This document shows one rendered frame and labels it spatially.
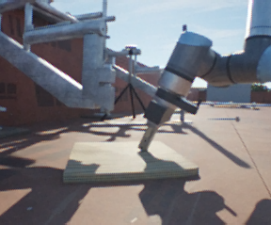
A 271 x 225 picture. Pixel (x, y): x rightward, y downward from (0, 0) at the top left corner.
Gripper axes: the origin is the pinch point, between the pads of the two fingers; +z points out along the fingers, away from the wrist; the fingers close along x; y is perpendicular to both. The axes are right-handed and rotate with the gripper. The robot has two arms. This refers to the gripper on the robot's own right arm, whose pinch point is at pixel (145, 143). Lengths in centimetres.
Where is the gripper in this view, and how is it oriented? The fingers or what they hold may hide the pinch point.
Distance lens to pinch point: 62.3
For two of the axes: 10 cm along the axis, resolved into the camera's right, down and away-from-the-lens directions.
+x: -3.8, 0.5, -9.2
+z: -4.1, 8.8, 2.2
